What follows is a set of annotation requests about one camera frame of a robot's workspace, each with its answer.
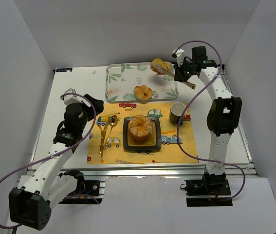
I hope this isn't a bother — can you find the garlic toast bread slice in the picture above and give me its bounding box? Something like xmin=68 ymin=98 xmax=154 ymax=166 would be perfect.
xmin=150 ymin=58 xmax=171 ymax=75

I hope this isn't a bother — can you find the large sugared round bread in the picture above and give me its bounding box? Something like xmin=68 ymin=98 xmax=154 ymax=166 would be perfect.
xmin=128 ymin=115 xmax=152 ymax=141

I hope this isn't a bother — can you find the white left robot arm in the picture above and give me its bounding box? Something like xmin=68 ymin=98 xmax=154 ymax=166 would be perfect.
xmin=8 ymin=93 xmax=104 ymax=231

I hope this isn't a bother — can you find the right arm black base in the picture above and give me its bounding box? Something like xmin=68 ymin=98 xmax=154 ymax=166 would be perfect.
xmin=180 ymin=172 xmax=233 ymax=207

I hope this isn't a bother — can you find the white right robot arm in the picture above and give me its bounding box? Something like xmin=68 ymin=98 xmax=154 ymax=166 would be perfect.
xmin=172 ymin=46 xmax=242 ymax=176

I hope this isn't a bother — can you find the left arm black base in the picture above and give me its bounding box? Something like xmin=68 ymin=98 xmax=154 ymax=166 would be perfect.
xmin=58 ymin=170 xmax=103 ymax=205

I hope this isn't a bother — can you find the twisted croissant bread roll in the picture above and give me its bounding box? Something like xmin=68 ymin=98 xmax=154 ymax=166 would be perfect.
xmin=133 ymin=85 xmax=152 ymax=101

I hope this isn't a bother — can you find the gold spoon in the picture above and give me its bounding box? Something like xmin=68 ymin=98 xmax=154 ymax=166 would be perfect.
xmin=104 ymin=115 xmax=118 ymax=149

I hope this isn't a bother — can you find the gold knife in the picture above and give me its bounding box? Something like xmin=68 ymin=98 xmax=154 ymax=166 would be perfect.
xmin=99 ymin=117 xmax=112 ymax=156

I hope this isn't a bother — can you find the leaf pattern serving tray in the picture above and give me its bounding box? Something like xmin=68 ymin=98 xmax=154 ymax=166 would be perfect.
xmin=105 ymin=62 xmax=179 ymax=103

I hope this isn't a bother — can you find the yellow vehicle print placemat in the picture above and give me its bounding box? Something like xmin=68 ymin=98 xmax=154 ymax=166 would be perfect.
xmin=87 ymin=102 xmax=198 ymax=164

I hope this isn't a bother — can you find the dark green mug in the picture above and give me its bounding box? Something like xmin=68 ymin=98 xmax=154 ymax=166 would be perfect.
xmin=169 ymin=102 xmax=186 ymax=126

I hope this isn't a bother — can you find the black square amber plate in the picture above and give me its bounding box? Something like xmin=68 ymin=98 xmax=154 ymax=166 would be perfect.
xmin=123 ymin=117 xmax=161 ymax=154

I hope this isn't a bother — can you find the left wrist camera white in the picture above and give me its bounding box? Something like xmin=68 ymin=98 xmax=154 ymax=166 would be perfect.
xmin=60 ymin=88 xmax=83 ymax=106

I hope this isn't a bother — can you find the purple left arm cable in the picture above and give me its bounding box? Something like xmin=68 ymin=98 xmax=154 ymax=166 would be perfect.
xmin=0 ymin=92 xmax=99 ymax=230

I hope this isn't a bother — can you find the aluminium table frame rail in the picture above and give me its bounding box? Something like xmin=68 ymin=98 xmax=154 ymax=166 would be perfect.
xmin=30 ymin=66 xmax=257 ymax=179

